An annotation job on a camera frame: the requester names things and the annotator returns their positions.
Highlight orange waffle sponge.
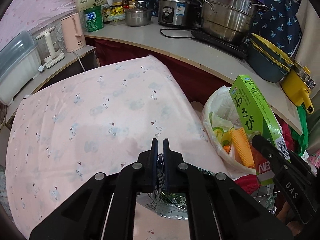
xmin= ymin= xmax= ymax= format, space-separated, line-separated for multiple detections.
xmin=229 ymin=127 xmax=254 ymax=168

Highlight green wasabi box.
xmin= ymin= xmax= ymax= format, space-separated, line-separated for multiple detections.
xmin=228 ymin=74 xmax=291 ymax=186

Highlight green foil pouch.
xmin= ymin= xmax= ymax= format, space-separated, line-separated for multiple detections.
xmin=147 ymin=153 xmax=216 ymax=221

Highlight orange plastic bag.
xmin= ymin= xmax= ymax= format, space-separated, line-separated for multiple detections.
xmin=223 ymin=145 xmax=231 ymax=153

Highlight yellow green snack bag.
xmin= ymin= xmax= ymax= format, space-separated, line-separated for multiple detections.
xmin=209 ymin=112 xmax=241 ymax=148

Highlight trash bin with white liner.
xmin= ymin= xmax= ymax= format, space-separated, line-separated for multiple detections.
xmin=200 ymin=86 xmax=256 ymax=180

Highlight yellow pot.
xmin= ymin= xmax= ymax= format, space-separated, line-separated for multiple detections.
xmin=280 ymin=59 xmax=316 ymax=114

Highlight pink patterned tablecloth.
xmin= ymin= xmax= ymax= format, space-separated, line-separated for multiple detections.
xmin=5 ymin=56 xmax=227 ymax=237

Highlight stacked teal yellow basins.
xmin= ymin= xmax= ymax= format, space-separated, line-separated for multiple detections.
xmin=247 ymin=33 xmax=293 ymax=83

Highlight black induction cooktop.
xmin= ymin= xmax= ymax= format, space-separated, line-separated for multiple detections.
xmin=191 ymin=28 xmax=247 ymax=60

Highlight large steel steamer pot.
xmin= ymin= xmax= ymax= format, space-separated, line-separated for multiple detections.
xmin=193 ymin=0 xmax=270 ymax=42

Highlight white dish box grey lid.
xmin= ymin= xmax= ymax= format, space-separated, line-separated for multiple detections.
xmin=0 ymin=31 xmax=41 ymax=105

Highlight white glass electric kettle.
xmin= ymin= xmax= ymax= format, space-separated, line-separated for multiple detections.
xmin=34 ymin=27 xmax=65 ymax=68

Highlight pink electric kettle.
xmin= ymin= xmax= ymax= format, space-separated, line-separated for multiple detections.
xmin=60 ymin=12 xmax=86 ymax=53

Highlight silver rice cooker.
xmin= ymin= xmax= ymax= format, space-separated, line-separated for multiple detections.
xmin=158 ymin=0 xmax=195 ymax=28

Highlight green tin can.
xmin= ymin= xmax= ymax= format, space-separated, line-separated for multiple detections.
xmin=84 ymin=5 xmax=104 ymax=32

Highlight small steel pot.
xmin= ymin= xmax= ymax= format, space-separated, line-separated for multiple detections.
xmin=125 ymin=7 xmax=152 ymax=27

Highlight yellow label jar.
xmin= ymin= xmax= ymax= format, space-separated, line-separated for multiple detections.
xmin=111 ymin=2 xmax=124 ymax=16

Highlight dark sauce bottle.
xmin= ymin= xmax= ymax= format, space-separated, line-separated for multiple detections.
xmin=122 ymin=0 xmax=129 ymax=9

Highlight black power cable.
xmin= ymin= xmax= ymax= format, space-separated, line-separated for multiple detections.
xmin=159 ymin=28 xmax=196 ymax=41

